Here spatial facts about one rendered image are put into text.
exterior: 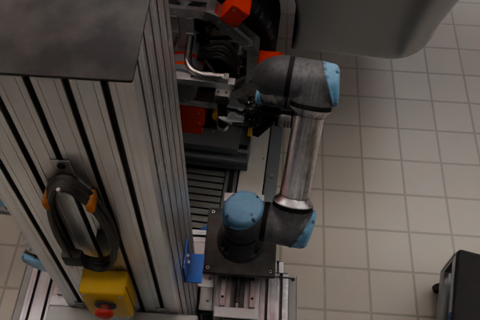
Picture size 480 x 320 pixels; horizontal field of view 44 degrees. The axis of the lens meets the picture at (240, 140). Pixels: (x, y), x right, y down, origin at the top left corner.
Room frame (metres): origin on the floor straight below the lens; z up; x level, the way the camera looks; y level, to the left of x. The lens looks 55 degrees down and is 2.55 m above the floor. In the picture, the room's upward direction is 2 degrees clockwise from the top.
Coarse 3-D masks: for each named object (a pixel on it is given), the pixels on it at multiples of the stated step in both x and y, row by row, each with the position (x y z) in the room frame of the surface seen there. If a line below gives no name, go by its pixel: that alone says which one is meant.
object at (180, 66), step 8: (176, 48) 1.53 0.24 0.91; (176, 56) 1.48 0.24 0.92; (192, 56) 1.49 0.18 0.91; (176, 64) 1.44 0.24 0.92; (184, 64) 1.44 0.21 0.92; (200, 64) 1.48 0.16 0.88; (184, 72) 1.41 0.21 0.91; (184, 88) 1.37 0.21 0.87; (192, 88) 1.37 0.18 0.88; (184, 96) 1.37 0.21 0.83; (192, 96) 1.37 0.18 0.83
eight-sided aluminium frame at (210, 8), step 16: (176, 0) 1.56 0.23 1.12; (192, 0) 1.56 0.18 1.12; (208, 0) 1.56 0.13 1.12; (192, 16) 1.51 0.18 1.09; (208, 16) 1.50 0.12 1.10; (224, 32) 1.50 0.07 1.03; (240, 32) 1.50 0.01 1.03; (256, 48) 1.49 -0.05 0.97; (256, 64) 1.49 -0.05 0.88; (240, 80) 1.54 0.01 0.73; (208, 96) 1.54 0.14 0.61; (240, 96) 1.50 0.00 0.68
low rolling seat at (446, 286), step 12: (456, 252) 1.03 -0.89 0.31; (468, 252) 1.01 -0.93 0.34; (456, 264) 0.97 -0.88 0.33; (468, 264) 0.96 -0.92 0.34; (444, 276) 0.98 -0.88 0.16; (456, 276) 0.91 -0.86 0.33; (468, 276) 0.91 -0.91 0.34; (432, 288) 0.98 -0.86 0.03; (444, 288) 0.93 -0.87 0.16; (456, 288) 0.86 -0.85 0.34; (468, 288) 0.86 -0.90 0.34; (444, 300) 0.88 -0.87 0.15; (456, 300) 0.82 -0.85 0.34; (468, 300) 0.82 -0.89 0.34; (444, 312) 0.83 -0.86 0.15; (456, 312) 0.77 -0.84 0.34; (468, 312) 0.77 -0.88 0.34
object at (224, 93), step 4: (216, 92) 1.29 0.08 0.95; (220, 92) 1.30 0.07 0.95; (224, 92) 1.30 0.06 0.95; (228, 92) 1.30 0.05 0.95; (216, 96) 1.28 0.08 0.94; (220, 96) 1.28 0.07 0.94; (224, 96) 1.28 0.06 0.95; (228, 96) 1.28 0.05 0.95; (216, 100) 1.28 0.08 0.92; (220, 100) 1.28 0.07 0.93; (224, 100) 1.28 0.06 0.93; (228, 100) 1.28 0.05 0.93; (224, 104) 1.28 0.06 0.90; (228, 104) 1.28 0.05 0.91
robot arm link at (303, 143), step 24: (288, 72) 1.05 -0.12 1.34; (312, 72) 1.05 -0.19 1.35; (336, 72) 1.06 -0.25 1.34; (288, 96) 1.03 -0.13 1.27; (312, 96) 1.00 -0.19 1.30; (336, 96) 1.01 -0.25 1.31; (312, 120) 0.97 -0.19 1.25; (312, 144) 0.93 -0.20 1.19; (288, 168) 0.89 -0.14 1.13; (312, 168) 0.89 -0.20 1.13; (288, 192) 0.83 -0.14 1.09; (288, 216) 0.78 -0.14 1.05; (312, 216) 0.79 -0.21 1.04; (264, 240) 0.74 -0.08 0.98; (288, 240) 0.73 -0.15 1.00
